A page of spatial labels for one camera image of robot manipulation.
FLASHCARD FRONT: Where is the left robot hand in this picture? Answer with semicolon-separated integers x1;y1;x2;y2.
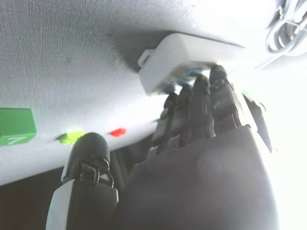
45;64;280;230

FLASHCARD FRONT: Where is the white power strip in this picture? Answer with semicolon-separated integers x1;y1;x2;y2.
137;33;247;96

